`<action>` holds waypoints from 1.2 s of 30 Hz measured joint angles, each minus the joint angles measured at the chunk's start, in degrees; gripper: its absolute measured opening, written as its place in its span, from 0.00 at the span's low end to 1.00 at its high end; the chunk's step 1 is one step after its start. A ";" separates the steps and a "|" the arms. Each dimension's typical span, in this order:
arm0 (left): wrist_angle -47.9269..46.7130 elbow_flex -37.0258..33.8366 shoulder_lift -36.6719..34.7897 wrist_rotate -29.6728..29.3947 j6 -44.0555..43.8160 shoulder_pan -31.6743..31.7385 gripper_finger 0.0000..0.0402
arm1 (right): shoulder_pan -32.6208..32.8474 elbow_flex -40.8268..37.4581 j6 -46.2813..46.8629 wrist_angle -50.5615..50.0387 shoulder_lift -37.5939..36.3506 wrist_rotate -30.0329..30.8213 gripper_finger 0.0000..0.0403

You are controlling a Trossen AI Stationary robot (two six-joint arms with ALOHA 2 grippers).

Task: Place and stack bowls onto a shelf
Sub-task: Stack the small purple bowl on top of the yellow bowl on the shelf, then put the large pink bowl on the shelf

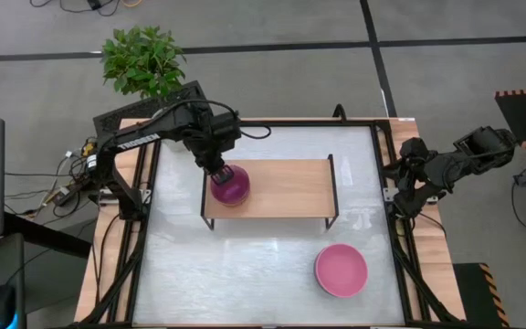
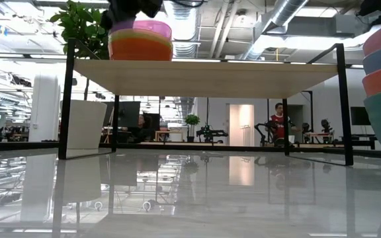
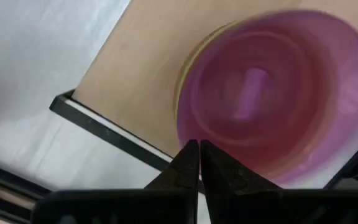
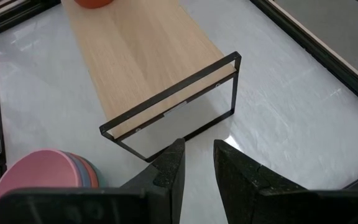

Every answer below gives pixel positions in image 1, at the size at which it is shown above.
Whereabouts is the black computer mouse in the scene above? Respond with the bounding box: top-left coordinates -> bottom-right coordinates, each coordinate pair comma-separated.
0,283 -> 17,329

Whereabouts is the black power strip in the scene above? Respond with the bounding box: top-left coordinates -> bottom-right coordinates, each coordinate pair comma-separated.
52,175 -> 104,207

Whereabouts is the grey left arm base plate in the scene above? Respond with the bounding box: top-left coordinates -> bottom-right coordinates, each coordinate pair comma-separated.
97,189 -> 153,206

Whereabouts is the black table frame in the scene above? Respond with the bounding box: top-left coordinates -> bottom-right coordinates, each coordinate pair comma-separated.
79,117 -> 463,329

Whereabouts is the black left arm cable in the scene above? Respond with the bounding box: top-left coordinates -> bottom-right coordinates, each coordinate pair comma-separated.
162,98 -> 272,141

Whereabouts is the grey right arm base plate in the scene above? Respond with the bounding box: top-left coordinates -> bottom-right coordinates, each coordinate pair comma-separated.
383,186 -> 440,203

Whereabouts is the black floor cable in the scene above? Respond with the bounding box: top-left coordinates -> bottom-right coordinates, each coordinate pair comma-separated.
29,0 -> 122,18

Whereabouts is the black desk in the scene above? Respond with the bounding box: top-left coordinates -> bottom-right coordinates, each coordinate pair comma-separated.
0,212 -> 93,329

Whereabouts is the green leafy plant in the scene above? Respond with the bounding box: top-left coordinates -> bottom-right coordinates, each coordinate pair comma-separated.
100,25 -> 187,101

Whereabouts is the wooden shelf with black frame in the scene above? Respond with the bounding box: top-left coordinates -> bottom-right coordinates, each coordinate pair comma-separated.
200,154 -> 340,231

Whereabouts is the magenta translucent bowl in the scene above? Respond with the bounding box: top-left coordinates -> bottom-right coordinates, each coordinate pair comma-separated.
209,164 -> 251,207

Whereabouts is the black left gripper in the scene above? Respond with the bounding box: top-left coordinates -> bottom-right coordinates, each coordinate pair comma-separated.
184,111 -> 242,186

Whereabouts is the pink matte bowl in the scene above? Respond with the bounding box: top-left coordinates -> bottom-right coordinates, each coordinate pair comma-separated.
313,242 -> 369,299

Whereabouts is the black perforated panel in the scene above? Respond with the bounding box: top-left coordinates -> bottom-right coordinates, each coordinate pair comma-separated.
92,80 -> 214,138

